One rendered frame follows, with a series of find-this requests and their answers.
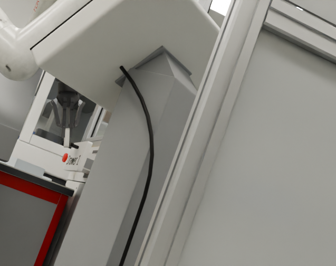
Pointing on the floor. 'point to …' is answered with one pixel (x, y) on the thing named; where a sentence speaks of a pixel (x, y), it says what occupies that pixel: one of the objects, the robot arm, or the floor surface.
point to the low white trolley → (22, 215)
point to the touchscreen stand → (127, 172)
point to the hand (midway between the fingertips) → (66, 138)
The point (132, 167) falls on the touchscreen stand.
